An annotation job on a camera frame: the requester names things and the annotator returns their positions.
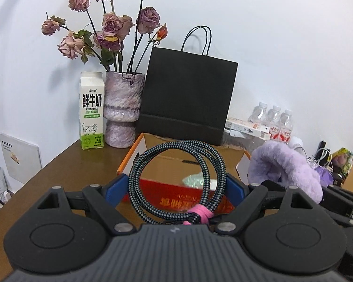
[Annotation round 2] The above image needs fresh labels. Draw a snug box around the black braided cable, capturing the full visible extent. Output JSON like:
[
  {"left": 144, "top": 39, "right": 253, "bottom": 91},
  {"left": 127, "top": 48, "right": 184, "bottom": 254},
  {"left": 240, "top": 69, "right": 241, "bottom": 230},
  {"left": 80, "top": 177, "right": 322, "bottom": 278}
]
[{"left": 127, "top": 139, "right": 228, "bottom": 226}]

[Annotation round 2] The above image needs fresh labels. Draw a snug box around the clear plastic bag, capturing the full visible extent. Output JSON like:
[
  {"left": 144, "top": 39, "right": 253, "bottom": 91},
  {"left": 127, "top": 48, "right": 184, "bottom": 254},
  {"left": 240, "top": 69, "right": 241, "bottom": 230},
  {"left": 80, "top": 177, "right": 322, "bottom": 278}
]
[{"left": 182, "top": 172, "right": 204, "bottom": 189}]

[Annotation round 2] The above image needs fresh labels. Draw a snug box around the red cardboard fruit box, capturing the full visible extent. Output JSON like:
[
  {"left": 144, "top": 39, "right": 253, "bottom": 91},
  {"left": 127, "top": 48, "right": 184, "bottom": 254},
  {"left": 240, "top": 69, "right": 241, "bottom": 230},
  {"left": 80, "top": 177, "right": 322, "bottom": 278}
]
[{"left": 117, "top": 133, "right": 251, "bottom": 214}]

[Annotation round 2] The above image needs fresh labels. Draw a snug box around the flat white orange carton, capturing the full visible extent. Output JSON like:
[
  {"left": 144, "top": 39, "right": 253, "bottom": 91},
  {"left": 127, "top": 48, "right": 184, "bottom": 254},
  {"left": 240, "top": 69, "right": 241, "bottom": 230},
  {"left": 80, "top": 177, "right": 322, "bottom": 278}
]
[{"left": 225, "top": 118, "right": 271, "bottom": 140}]

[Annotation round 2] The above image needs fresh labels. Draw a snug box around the purple tissue packet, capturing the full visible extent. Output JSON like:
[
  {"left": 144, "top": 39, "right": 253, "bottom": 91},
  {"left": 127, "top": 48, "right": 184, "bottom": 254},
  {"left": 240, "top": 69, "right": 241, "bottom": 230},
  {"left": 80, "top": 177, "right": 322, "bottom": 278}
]
[{"left": 315, "top": 165, "right": 333, "bottom": 187}]

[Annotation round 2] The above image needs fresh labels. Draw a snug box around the white green milk carton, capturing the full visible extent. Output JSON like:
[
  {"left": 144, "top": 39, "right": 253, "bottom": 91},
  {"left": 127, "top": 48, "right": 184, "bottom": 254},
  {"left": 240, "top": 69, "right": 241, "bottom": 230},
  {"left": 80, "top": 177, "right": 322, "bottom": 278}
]
[{"left": 79, "top": 72, "right": 104, "bottom": 150}]

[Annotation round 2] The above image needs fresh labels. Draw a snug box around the small white desk fan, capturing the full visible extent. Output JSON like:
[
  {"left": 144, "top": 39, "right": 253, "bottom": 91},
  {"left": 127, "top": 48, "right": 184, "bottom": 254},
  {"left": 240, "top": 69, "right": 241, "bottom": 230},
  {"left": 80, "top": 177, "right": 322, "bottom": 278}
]
[{"left": 288, "top": 136, "right": 307, "bottom": 158}]

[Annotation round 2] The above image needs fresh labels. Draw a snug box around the clear water bottle right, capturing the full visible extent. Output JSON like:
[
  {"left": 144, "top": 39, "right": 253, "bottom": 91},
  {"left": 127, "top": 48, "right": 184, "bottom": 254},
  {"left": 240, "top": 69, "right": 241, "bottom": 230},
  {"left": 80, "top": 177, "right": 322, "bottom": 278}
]
[{"left": 278, "top": 110, "right": 293, "bottom": 143}]

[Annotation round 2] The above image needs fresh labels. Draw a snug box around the clear water bottle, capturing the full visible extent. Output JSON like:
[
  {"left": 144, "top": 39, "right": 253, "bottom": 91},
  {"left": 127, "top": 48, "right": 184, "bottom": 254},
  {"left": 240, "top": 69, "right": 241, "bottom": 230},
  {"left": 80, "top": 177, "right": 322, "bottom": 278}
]
[
  {"left": 278, "top": 110, "right": 293, "bottom": 143},
  {"left": 248, "top": 102, "right": 268, "bottom": 124},
  {"left": 266, "top": 105, "right": 281, "bottom": 139}
]

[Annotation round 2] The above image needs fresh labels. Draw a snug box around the clear water bottle left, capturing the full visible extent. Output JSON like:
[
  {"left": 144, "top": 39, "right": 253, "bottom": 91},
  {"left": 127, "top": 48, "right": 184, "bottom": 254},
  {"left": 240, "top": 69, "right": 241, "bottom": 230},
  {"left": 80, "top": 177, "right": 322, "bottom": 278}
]
[{"left": 248, "top": 102, "right": 268, "bottom": 124}]

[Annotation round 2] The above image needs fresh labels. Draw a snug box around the clear water bottle middle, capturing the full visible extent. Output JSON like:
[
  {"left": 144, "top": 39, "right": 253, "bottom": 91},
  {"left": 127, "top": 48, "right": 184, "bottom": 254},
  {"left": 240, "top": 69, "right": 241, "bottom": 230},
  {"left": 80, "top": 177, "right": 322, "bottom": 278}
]
[{"left": 266, "top": 105, "right": 281, "bottom": 139}]

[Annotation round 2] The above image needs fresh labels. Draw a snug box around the white flat board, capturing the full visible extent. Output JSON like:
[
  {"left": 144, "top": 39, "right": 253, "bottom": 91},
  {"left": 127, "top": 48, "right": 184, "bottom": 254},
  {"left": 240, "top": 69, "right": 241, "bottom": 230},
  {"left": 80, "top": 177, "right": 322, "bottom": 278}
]
[{"left": 0, "top": 133, "right": 42, "bottom": 184}]

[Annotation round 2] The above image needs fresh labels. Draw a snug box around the purple marbled vase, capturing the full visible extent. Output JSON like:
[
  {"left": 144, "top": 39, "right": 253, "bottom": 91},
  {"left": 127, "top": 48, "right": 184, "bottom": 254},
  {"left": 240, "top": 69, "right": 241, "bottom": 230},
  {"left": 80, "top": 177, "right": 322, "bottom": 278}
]
[{"left": 103, "top": 71, "right": 145, "bottom": 148}]

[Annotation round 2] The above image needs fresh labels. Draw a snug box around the black paper shopping bag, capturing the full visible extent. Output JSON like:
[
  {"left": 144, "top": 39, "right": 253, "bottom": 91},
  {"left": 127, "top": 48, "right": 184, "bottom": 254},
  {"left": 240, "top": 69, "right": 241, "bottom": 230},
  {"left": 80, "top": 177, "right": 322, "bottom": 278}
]
[{"left": 136, "top": 26, "right": 238, "bottom": 146}]

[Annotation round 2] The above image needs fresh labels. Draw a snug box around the dried pink rose bouquet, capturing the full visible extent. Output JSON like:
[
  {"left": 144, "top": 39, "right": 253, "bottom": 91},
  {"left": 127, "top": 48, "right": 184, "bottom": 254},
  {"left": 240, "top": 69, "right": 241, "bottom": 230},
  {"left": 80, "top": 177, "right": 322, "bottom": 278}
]
[{"left": 41, "top": 0, "right": 168, "bottom": 73}]

